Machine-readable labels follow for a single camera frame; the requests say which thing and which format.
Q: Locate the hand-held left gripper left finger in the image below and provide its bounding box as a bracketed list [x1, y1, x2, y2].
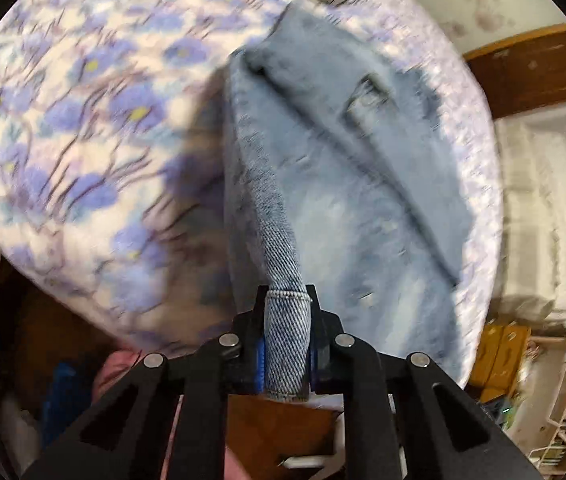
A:
[26, 285, 270, 480]

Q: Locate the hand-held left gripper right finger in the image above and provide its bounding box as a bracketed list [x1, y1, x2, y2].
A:
[307, 284, 546, 480]

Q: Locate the blue denim jacket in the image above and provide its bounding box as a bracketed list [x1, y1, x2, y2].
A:
[222, 0, 474, 402]

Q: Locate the wooden drawer cabinet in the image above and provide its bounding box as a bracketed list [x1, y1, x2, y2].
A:
[465, 324, 531, 403]

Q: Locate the purple floral blanket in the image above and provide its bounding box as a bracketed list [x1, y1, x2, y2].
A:
[0, 0, 504, 391]

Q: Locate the brown wooden door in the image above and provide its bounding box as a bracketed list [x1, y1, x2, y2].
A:
[465, 24, 566, 120]

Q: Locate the floral door wardrobe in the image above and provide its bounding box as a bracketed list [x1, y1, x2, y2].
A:
[393, 0, 566, 53]

